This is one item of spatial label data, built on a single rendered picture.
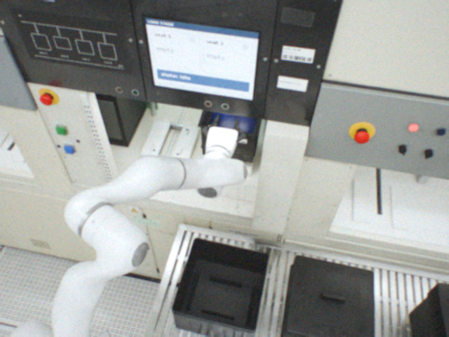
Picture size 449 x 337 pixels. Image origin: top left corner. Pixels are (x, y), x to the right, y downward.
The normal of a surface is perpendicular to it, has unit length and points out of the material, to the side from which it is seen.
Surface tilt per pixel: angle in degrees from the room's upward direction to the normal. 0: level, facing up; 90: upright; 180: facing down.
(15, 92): 90
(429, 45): 90
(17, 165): 0
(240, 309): 0
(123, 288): 0
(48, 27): 90
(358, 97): 90
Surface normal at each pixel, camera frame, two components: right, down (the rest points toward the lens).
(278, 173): -0.21, 0.77
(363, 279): 0.01, -0.62
